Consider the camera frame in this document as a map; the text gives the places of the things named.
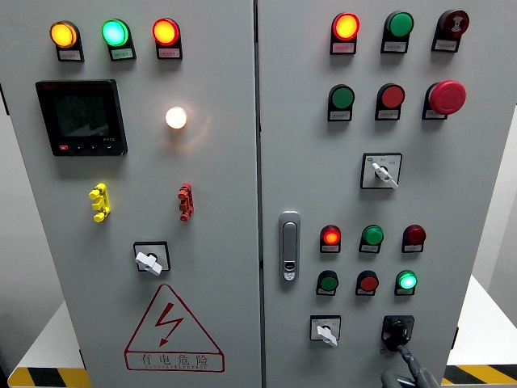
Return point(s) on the turn switch black knob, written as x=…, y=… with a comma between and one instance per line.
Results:
x=398, y=329

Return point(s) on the black door hinge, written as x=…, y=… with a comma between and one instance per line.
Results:
x=455, y=337
x=4, y=99
x=82, y=359

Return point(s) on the black yellow striped tape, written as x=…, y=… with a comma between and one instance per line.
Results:
x=48, y=378
x=480, y=375

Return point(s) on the small label plate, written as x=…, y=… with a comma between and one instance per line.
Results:
x=329, y=249
x=169, y=53
x=444, y=46
x=70, y=55
x=431, y=115
x=121, y=53
x=412, y=249
x=364, y=293
x=387, y=115
x=325, y=292
x=404, y=292
x=340, y=116
x=368, y=249
x=393, y=47
x=343, y=48

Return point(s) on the small green lamp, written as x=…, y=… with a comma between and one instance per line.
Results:
x=406, y=281
x=372, y=235

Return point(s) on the small red push button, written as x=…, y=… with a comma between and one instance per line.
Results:
x=368, y=283

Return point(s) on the small green push button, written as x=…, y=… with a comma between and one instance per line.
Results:
x=328, y=283

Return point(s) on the small red lamp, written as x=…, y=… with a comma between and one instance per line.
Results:
x=330, y=235
x=414, y=235

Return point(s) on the silver door lock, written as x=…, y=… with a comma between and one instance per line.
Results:
x=289, y=242

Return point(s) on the grey cabinet door with lock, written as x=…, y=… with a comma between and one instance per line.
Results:
x=315, y=182

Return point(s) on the red warning triangle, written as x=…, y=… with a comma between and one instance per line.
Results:
x=167, y=321

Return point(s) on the large red stop button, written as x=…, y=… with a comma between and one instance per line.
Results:
x=446, y=97

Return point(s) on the grey cabinet door with display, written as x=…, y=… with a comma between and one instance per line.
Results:
x=210, y=182

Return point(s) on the large dark green lamp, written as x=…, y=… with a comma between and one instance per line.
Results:
x=399, y=24

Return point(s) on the dark red buzzer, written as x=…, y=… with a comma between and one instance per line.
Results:
x=454, y=23

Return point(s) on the white round lamp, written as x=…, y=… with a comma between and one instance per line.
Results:
x=176, y=117

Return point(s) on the large red orange lamp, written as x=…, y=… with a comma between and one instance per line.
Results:
x=345, y=26
x=166, y=32

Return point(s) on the black display meter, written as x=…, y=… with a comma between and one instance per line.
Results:
x=82, y=117

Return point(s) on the large bright green lamp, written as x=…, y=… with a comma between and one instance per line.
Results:
x=115, y=33

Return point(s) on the large yellow lamp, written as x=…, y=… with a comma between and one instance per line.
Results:
x=63, y=35

